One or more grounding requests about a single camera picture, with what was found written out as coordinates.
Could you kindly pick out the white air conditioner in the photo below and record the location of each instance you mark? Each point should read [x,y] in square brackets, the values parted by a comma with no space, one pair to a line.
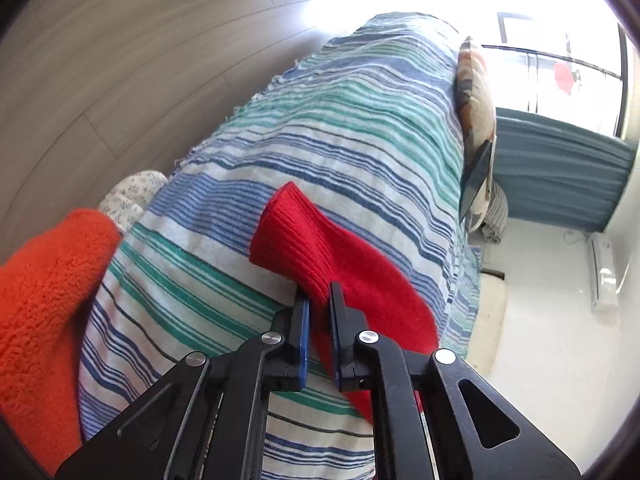
[602,275]

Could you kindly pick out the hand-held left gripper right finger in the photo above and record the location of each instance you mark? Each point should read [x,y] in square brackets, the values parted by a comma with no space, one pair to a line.
[337,335]

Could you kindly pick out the orange fleece sleeve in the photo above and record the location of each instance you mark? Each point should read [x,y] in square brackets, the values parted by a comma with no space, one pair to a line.
[45,310]

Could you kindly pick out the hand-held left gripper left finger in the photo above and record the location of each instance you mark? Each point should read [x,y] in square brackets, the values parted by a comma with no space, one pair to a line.
[301,330]

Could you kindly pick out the red knit sweater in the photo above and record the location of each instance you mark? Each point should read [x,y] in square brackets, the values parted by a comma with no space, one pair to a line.
[360,270]

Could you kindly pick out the balcony railing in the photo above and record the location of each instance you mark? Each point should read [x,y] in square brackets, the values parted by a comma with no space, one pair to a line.
[555,60]

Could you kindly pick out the teal curtain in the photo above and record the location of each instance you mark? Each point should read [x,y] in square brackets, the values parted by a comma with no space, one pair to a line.
[555,175]

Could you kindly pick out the red hanging garment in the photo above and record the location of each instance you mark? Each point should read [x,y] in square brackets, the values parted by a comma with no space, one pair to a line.
[565,77]

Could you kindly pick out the folded striped blanket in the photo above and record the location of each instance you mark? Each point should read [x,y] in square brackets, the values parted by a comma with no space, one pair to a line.
[495,215]

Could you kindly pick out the floral slipper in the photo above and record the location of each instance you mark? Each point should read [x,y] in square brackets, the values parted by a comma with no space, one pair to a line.
[132,195]

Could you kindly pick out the cream padded headboard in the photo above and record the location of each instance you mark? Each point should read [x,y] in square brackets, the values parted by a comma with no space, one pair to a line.
[492,320]

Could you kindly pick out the patterned pillow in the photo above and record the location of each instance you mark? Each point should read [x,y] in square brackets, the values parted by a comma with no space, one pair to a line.
[475,95]

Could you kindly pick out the striped bed sheet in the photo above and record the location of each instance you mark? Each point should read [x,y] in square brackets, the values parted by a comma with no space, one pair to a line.
[325,135]

